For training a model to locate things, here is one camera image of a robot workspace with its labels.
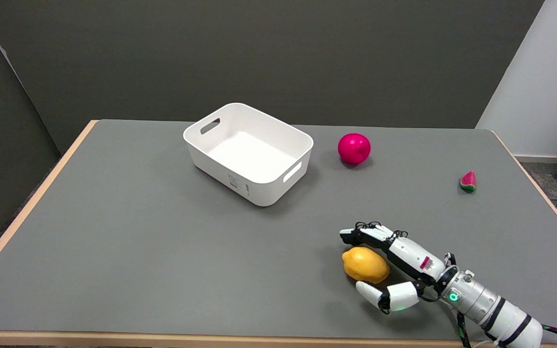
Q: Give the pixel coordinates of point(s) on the yellow lemon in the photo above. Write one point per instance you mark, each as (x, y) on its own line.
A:
(365, 265)

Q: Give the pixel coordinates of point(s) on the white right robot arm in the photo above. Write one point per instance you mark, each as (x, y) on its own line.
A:
(491, 307)

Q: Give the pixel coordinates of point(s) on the white plastic storage bin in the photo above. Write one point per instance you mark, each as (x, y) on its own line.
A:
(252, 154)

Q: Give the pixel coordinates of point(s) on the small watermelon slice toy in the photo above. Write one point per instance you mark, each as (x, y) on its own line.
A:
(468, 181)

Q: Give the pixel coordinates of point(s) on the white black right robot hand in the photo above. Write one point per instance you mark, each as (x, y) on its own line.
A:
(409, 256)

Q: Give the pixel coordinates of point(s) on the red apple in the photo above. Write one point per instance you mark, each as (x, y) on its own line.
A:
(354, 148)

